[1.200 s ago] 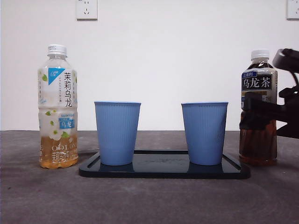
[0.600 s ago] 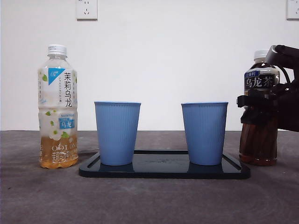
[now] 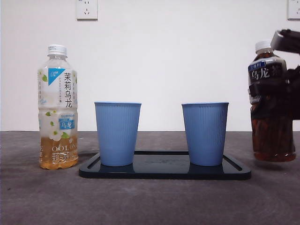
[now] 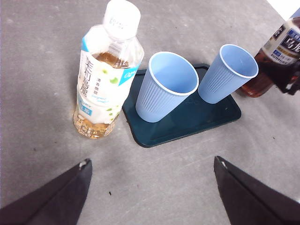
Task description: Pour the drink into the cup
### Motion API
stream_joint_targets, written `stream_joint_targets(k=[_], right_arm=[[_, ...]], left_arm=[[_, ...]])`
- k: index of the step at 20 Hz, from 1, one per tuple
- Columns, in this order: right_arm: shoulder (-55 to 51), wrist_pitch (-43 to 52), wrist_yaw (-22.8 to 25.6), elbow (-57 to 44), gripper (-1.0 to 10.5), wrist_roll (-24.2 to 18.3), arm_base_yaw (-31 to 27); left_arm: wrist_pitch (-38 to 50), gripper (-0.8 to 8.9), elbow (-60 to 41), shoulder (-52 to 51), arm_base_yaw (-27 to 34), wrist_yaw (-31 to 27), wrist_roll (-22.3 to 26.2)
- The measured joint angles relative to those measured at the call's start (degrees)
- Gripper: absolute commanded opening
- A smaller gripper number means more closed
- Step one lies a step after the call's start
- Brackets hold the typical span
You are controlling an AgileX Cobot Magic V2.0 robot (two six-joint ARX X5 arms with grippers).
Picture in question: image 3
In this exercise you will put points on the dark glossy rectangular tray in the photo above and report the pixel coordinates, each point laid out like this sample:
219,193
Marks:
161,172

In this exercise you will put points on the white wall socket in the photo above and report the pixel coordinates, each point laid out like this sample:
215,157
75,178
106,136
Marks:
87,10
294,10

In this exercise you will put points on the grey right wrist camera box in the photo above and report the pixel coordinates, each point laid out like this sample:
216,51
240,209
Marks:
286,42

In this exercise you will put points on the blue ribbed plastic cup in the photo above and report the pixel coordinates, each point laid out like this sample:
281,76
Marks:
117,136
206,136

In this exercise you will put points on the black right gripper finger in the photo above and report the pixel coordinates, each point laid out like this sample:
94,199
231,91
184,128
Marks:
272,86

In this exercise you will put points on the dark oolong tea bottle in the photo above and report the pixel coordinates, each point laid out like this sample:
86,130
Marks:
269,136

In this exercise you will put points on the pale jasmine oolong tea bottle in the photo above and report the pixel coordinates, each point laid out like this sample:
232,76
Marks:
58,93

